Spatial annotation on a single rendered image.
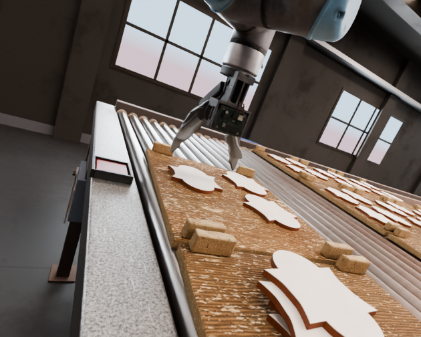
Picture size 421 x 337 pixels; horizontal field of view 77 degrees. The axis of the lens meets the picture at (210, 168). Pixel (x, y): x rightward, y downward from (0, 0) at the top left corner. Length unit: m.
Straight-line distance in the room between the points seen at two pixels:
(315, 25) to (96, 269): 0.38
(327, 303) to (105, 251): 0.25
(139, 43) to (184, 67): 0.62
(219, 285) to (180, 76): 3.55
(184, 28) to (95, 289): 3.62
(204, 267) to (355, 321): 0.16
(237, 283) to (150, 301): 0.10
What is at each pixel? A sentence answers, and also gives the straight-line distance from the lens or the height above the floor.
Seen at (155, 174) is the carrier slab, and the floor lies 0.94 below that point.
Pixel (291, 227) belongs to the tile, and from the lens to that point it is 0.56.
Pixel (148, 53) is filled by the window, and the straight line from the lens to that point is 3.67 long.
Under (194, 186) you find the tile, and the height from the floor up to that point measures 0.94.
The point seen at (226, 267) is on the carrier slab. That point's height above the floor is 0.94.
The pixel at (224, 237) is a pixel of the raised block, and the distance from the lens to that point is 0.35.
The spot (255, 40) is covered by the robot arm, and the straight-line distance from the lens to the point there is 0.53.
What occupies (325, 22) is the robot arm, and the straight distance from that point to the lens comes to 0.39.
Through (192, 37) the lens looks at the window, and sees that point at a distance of 3.81.
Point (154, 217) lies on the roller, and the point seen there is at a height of 0.91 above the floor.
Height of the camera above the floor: 1.12
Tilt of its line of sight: 14 degrees down
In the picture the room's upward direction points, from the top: 21 degrees clockwise
